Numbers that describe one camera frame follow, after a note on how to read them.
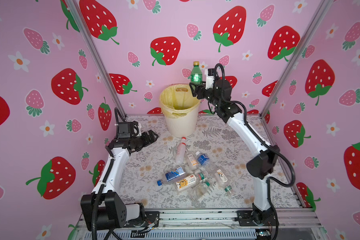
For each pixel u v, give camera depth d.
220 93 0.58
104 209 0.39
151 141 0.73
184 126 1.07
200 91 0.68
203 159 0.90
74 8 0.69
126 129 0.61
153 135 0.74
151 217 0.75
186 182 0.80
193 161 0.90
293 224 0.73
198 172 0.86
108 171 0.45
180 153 0.93
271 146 0.52
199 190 0.84
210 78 0.66
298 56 0.86
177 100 1.07
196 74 0.74
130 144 0.57
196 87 0.68
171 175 0.83
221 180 0.82
